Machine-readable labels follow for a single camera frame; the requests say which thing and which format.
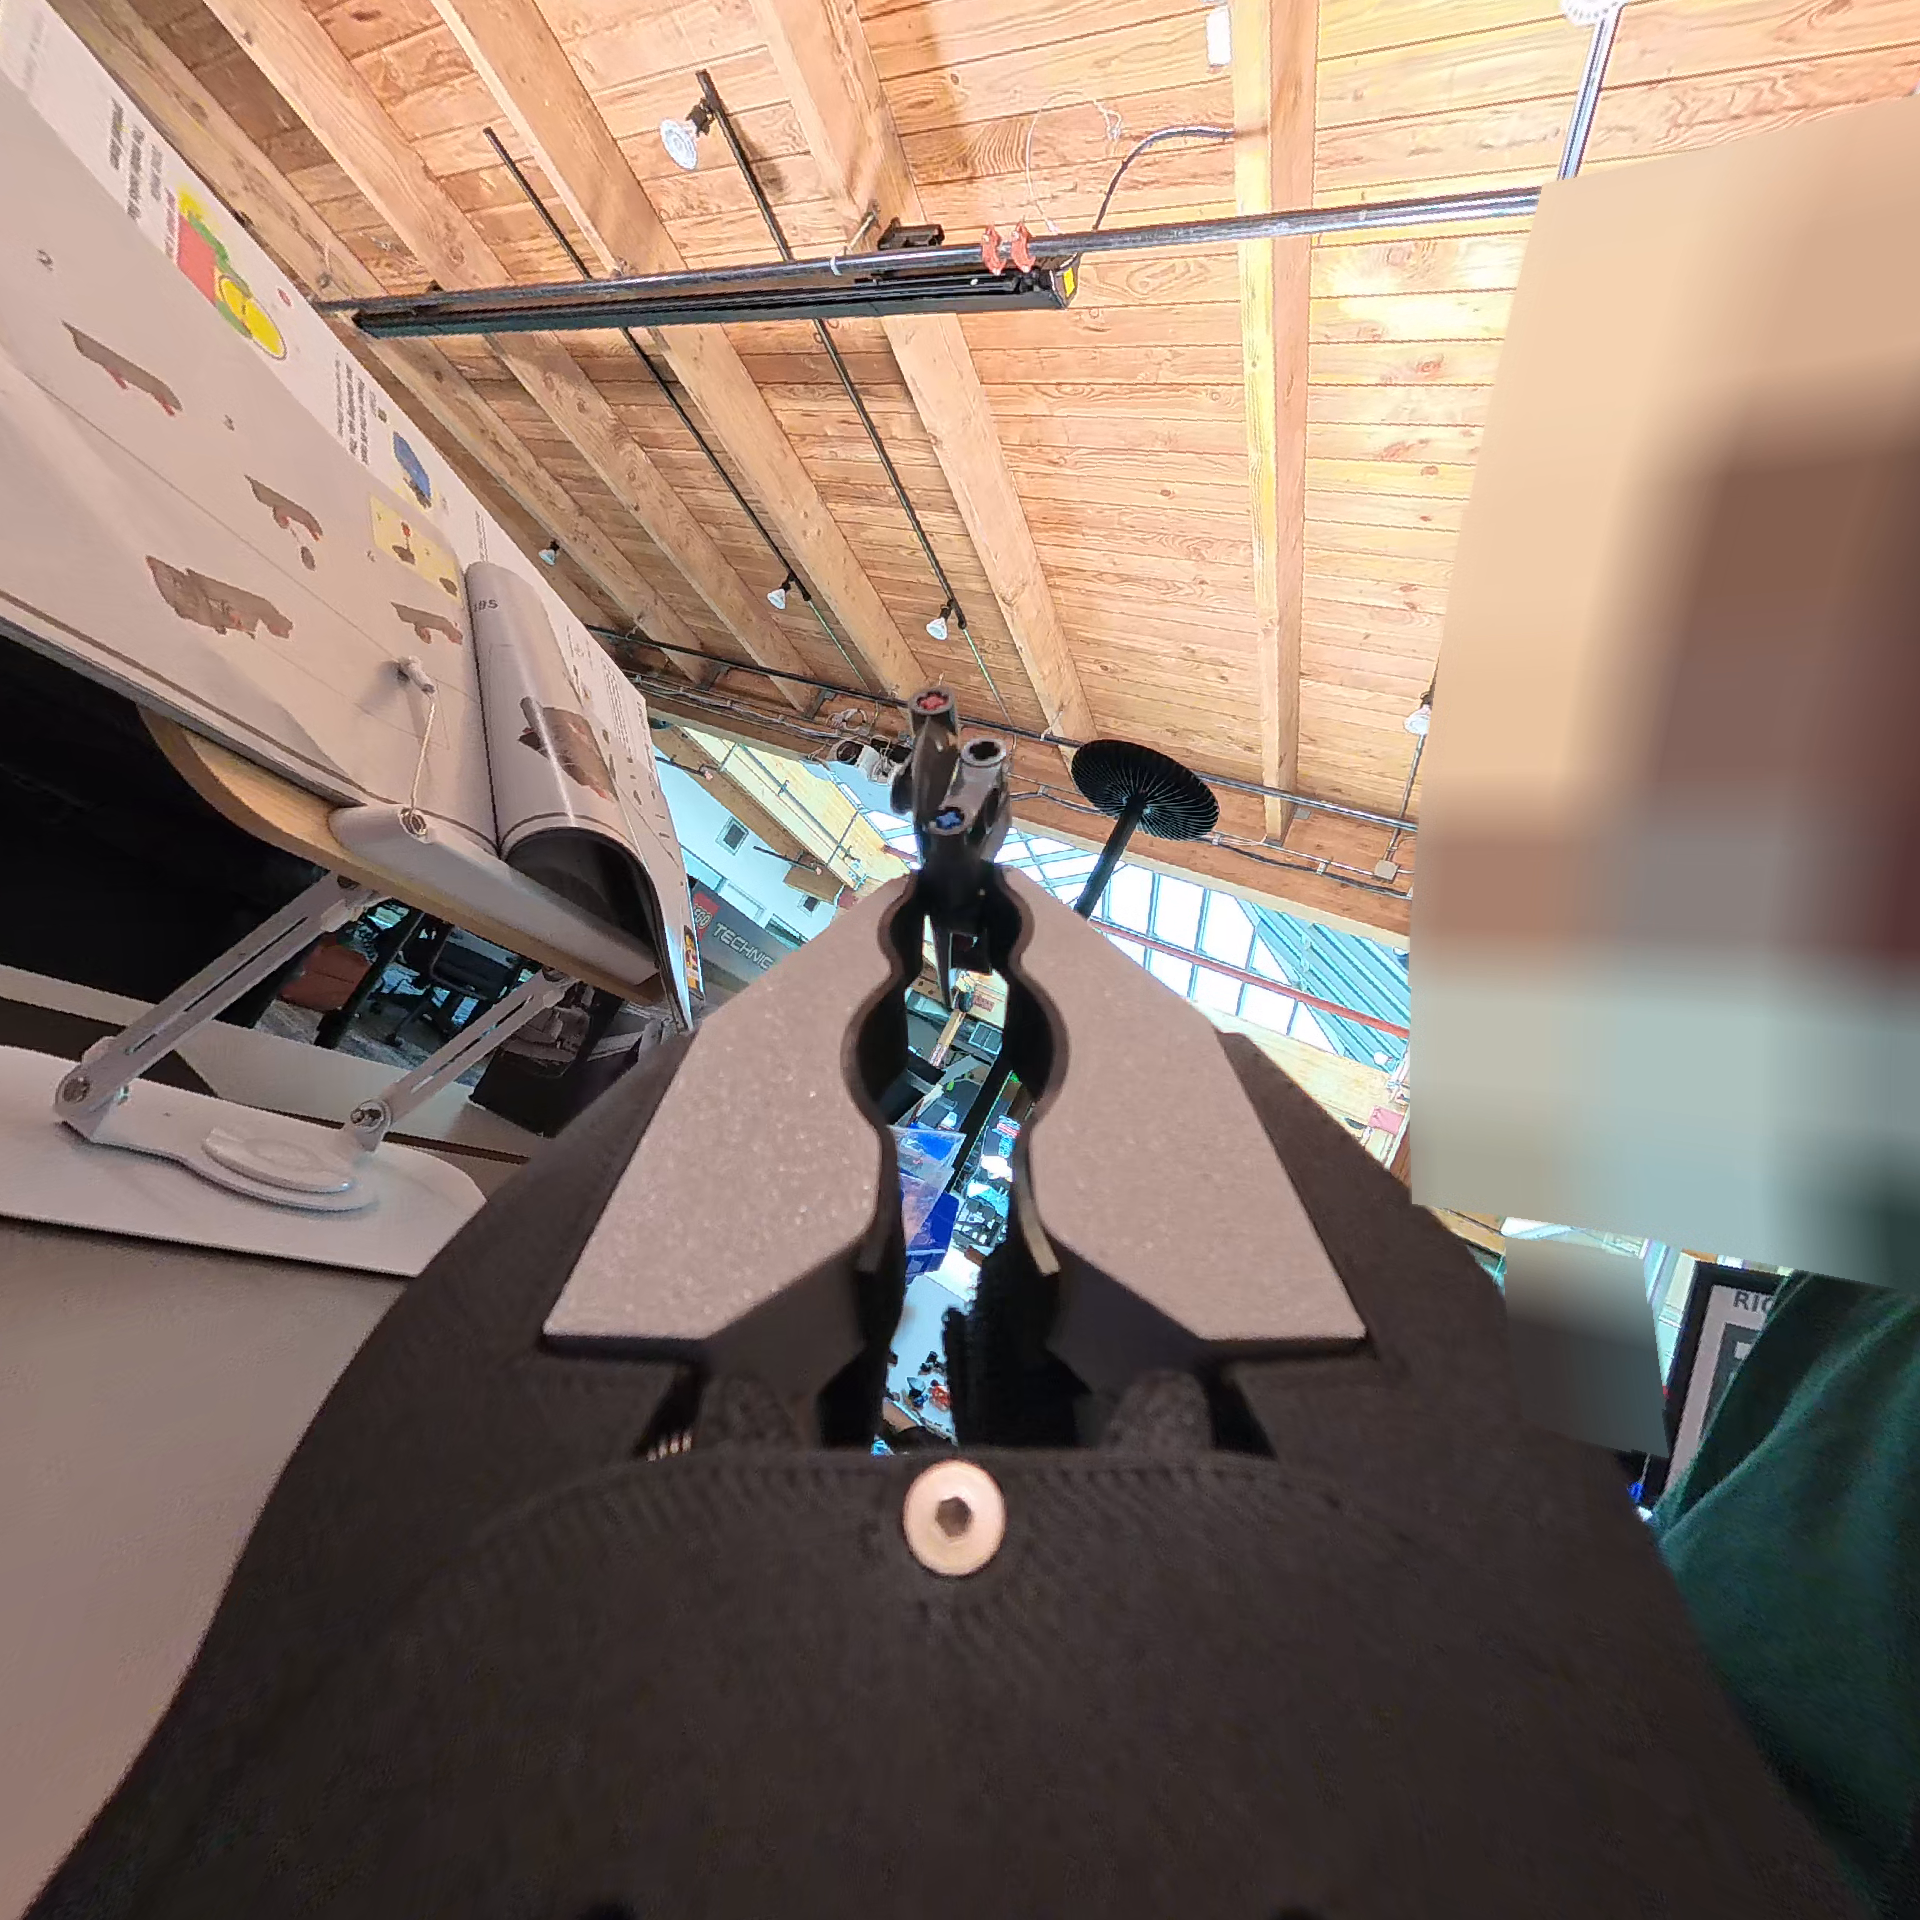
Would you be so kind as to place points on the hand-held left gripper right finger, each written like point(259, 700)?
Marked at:
point(1202, 1201)

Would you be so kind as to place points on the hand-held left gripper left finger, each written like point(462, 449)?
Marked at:
point(705, 1201)

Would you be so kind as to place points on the small grey lego subassembly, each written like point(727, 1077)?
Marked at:
point(950, 841)

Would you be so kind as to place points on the lego instruction booklet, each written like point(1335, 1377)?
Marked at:
point(181, 452)

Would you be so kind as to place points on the black pole with ribbed disc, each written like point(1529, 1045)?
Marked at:
point(1149, 787)

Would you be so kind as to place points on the white book stand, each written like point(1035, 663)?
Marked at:
point(284, 1162)

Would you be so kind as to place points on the person's green shirt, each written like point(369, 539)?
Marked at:
point(1830, 1500)

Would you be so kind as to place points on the black ceiling light track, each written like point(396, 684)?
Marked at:
point(676, 301)

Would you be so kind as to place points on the metal ceiling pipe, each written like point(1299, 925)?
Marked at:
point(1319, 223)

